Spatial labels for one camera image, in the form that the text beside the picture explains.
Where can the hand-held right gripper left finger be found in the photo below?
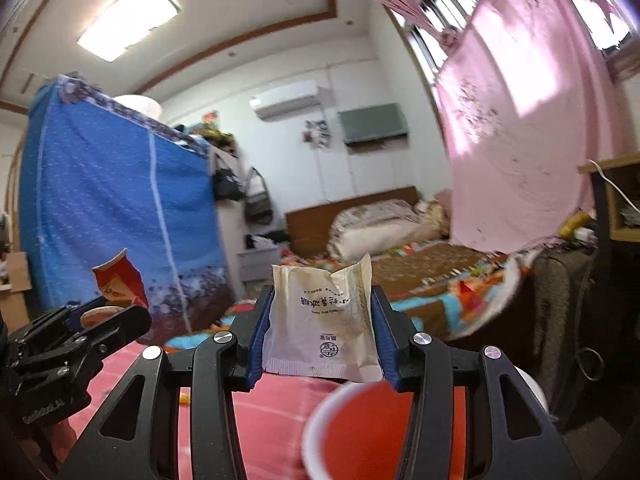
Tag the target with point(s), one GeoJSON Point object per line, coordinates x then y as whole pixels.
{"type": "Point", "coordinates": [260, 332]}

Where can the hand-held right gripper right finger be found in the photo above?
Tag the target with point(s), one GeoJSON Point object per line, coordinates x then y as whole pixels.
{"type": "Point", "coordinates": [382, 342]}

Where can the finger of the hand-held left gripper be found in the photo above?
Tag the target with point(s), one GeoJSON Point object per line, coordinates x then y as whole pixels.
{"type": "Point", "coordinates": [120, 325]}
{"type": "Point", "coordinates": [70, 312]}

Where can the crushed red paper cup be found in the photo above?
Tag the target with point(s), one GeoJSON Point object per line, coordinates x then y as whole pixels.
{"type": "Point", "coordinates": [120, 280]}

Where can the cream printed wrapper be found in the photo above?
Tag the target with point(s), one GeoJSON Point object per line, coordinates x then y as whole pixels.
{"type": "Point", "coordinates": [325, 320]}

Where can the orange bucket with white rim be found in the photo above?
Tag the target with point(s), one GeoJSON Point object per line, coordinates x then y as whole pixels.
{"type": "Point", "coordinates": [365, 430]}

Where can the grey nightstand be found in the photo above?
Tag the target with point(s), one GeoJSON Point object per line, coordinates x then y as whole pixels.
{"type": "Point", "coordinates": [257, 265]}

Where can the black items on nightstand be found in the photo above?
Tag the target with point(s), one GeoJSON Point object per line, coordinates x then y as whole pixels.
{"type": "Point", "coordinates": [267, 240]}

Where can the white tall cabinet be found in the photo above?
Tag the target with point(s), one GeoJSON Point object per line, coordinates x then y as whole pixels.
{"type": "Point", "coordinates": [230, 240]}

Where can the small yellow scrap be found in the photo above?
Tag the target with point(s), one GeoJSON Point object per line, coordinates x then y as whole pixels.
{"type": "Point", "coordinates": [185, 400]}

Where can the folded beige quilt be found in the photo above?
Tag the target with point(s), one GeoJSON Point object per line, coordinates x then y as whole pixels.
{"type": "Point", "coordinates": [380, 242]}

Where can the brown wooden headboard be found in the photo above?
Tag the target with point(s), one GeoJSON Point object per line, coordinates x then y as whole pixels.
{"type": "Point", "coordinates": [310, 225]}

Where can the blue dotted wardrobe cover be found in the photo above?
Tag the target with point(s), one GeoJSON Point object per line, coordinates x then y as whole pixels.
{"type": "Point", "coordinates": [110, 200]}

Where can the floral pillow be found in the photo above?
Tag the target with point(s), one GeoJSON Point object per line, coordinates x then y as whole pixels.
{"type": "Point", "coordinates": [375, 212]}

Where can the grey hanging tote bag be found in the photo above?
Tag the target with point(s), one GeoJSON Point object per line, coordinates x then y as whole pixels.
{"type": "Point", "coordinates": [258, 200]}

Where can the yellow floral cloth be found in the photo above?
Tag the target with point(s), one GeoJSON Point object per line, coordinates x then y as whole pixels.
{"type": "Point", "coordinates": [434, 215]}

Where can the black hanging bag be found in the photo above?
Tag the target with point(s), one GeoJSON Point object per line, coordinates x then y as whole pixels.
{"type": "Point", "coordinates": [227, 182]}

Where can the white round container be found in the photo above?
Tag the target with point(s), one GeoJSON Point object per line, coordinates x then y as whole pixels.
{"type": "Point", "coordinates": [140, 107]}

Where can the red flower decoration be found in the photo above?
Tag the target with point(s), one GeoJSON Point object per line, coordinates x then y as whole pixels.
{"type": "Point", "coordinates": [210, 121]}

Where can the white air conditioner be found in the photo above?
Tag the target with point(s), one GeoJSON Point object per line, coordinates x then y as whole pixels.
{"type": "Point", "coordinates": [285, 100]}

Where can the pink embroidered hanging sheet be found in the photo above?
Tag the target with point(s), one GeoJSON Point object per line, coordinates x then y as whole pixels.
{"type": "Point", "coordinates": [525, 125]}

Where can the wooden desk shelf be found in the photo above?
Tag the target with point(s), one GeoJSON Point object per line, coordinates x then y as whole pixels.
{"type": "Point", "coordinates": [622, 210]}

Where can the rectangular ceiling light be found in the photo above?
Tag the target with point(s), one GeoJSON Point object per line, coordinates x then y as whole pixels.
{"type": "Point", "coordinates": [127, 20]}

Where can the barred window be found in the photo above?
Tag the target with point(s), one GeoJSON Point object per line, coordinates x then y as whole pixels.
{"type": "Point", "coordinates": [430, 15]}

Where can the wall socket with plugs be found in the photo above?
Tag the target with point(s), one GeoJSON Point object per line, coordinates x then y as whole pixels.
{"type": "Point", "coordinates": [316, 134]}

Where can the green covered wall unit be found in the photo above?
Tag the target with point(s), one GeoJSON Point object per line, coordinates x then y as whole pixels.
{"type": "Point", "coordinates": [372, 122]}

